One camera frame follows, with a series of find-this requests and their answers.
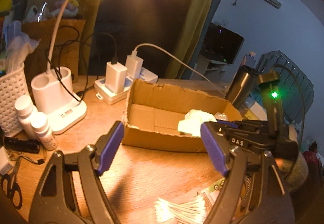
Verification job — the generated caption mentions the plastic water bottle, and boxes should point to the plastic water bottle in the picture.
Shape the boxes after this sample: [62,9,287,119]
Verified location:
[241,51,256,68]

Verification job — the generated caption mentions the white desk lamp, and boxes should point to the white desk lamp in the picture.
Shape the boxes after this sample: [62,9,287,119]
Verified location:
[31,0,87,134]

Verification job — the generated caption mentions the dark monitor screen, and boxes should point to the dark monitor screen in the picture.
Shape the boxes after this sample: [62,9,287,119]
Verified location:
[200,23,244,64]

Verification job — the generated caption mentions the white charging cable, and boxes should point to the white charging cable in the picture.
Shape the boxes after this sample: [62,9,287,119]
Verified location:
[131,43,226,93]

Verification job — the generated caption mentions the white knitted cloth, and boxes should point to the white knitted cloth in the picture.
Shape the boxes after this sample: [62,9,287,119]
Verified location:
[177,109,216,137]

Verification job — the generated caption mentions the white pill bottle front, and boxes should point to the white pill bottle front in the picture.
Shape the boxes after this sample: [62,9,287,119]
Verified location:
[31,112,58,151]

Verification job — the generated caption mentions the white woven plastic basket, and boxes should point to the white woven plastic basket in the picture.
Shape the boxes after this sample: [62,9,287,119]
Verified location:
[0,63,29,137]

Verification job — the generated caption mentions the black flashlight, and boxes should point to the black flashlight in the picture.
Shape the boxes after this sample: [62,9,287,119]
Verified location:
[3,137,40,154]

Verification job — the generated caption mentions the stainless steel tumbler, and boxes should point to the stainless steel tumbler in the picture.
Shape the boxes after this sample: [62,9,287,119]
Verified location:
[225,65,259,109]

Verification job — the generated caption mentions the black handled scissors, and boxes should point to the black handled scissors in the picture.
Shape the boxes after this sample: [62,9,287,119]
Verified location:
[1,157,22,210]

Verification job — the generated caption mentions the white pill bottle rear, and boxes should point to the white pill bottle rear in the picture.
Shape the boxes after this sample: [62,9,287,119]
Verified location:
[14,95,38,140]

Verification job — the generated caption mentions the brown cardboard box tray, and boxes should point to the brown cardboard box tray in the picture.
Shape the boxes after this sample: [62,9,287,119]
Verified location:
[122,79,242,153]

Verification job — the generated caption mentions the crumpled clear plastic wrap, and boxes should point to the crumpled clear plastic wrap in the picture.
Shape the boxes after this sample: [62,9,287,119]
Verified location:
[214,112,228,121]

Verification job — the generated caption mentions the yellow white tissue box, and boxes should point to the yellow white tissue box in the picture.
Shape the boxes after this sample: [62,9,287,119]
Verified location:
[244,102,268,121]

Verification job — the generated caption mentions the brown paper bag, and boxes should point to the brown paper bag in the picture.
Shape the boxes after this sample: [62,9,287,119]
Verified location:
[21,19,85,84]

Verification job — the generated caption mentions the pack of cotton swabs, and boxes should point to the pack of cotton swabs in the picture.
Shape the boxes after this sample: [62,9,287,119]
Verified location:
[154,195,211,223]

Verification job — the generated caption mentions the white power strip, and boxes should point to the white power strip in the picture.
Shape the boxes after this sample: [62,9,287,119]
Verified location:
[94,67,159,106]

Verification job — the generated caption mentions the white pill bottle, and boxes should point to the white pill bottle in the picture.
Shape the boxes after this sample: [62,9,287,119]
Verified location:
[31,112,58,151]
[14,95,38,140]

